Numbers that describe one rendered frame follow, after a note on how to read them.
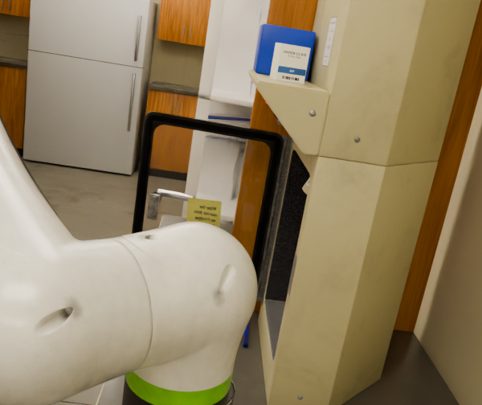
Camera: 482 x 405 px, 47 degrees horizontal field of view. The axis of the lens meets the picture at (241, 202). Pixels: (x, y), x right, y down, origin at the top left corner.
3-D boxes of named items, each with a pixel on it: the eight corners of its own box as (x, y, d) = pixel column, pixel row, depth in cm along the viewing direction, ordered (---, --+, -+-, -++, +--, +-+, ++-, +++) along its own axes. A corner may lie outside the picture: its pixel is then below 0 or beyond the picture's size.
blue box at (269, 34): (300, 78, 114) (308, 32, 111) (307, 81, 104) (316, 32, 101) (252, 70, 113) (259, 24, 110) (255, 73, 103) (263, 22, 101)
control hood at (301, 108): (294, 125, 118) (303, 78, 115) (318, 156, 87) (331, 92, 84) (241, 116, 117) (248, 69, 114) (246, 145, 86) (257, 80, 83)
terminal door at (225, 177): (254, 303, 128) (285, 134, 117) (126, 279, 130) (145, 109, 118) (255, 302, 129) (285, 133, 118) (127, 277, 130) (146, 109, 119)
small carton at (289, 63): (296, 81, 98) (303, 47, 96) (304, 84, 93) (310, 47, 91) (269, 77, 97) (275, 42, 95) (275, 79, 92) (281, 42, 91)
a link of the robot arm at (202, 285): (296, 242, 44) (211, 199, 52) (165, 265, 36) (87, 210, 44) (266, 390, 48) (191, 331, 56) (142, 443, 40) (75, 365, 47)
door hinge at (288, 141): (261, 300, 129) (292, 136, 118) (262, 305, 127) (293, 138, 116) (255, 300, 129) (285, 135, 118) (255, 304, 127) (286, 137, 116)
